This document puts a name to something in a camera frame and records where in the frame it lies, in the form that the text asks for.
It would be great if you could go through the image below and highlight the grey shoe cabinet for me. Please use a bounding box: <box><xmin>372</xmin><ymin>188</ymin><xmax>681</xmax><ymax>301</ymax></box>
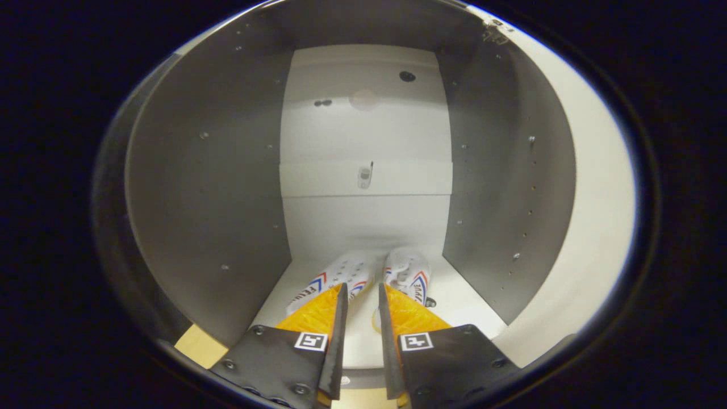
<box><xmin>125</xmin><ymin>0</ymin><xmax>577</xmax><ymax>373</ymax></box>

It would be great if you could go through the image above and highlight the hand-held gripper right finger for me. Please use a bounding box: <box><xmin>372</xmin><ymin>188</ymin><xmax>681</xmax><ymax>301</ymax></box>
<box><xmin>378</xmin><ymin>283</ymin><xmax>520</xmax><ymax>409</ymax></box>

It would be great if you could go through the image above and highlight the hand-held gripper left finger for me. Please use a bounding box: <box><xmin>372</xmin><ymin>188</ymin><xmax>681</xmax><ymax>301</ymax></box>
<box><xmin>210</xmin><ymin>283</ymin><xmax>349</xmax><ymax>409</ymax></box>

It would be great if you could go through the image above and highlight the white shoe with striped sides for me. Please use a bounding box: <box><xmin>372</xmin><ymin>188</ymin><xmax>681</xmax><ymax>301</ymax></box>
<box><xmin>286</xmin><ymin>253</ymin><xmax>377</xmax><ymax>316</ymax></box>
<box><xmin>372</xmin><ymin>247</ymin><xmax>433</xmax><ymax>334</ymax></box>

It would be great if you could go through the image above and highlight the metal door hinge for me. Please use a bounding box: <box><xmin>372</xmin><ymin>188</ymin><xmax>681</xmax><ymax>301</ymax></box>
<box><xmin>482</xmin><ymin>17</ymin><xmax>512</xmax><ymax>45</ymax></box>

